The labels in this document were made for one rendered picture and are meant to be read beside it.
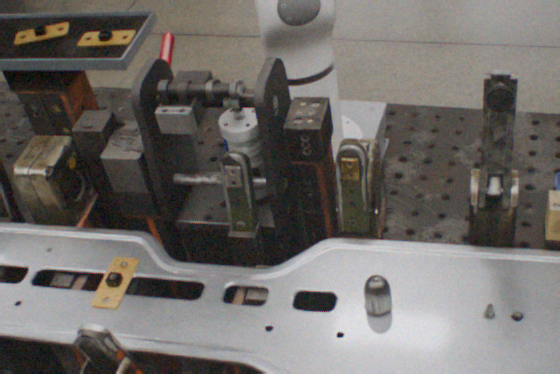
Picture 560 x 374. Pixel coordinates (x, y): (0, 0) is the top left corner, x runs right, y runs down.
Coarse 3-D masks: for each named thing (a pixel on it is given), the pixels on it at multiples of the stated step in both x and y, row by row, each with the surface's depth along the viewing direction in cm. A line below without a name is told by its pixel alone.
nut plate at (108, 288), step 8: (112, 264) 98; (120, 264) 98; (128, 264) 97; (136, 264) 97; (112, 272) 96; (120, 272) 96; (128, 272) 96; (104, 280) 96; (112, 280) 95; (120, 280) 95; (128, 280) 95; (104, 288) 95; (112, 288) 95; (120, 288) 95; (96, 296) 94; (104, 296) 94; (112, 296) 94; (120, 296) 94; (96, 304) 93; (104, 304) 93; (112, 304) 93
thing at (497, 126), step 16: (496, 80) 81; (512, 80) 80; (496, 96) 78; (512, 96) 78; (496, 112) 80; (512, 112) 82; (496, 128) 85; (512, 128) 83; (496, 144) 86; (512, 144) 84; (496, 160) 87; (480, 176) 88; (480, 192) 89
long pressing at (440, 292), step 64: (0, 256) 103; (64, 256) 101; (128, 256) 99; (320, 256) 94; (384, 256) 92; (448, 256) 91; (512, 256) 89; (0, 320) 94; (64, 320) 92; (128, 320) 91; (192, 320) 89; (256, 320) 88; (320, 320) 87; (384, 320) 85; (448, 320) 84; (512, 320) 83
